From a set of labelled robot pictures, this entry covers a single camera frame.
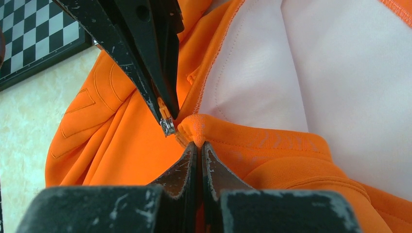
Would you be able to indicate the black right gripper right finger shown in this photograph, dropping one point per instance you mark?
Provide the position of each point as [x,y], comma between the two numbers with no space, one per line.
[232,206]

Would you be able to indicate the black white checkerboard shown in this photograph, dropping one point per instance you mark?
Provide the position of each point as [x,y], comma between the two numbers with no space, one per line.
[35,35]

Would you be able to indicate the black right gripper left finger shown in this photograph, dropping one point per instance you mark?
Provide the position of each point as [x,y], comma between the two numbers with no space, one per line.
[166,205]

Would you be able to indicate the orange fleece jacket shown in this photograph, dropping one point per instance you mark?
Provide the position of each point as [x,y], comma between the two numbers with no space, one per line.
[291,94]

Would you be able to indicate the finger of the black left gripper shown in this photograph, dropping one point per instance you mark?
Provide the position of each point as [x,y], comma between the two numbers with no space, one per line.
[126,30]
[169,25]

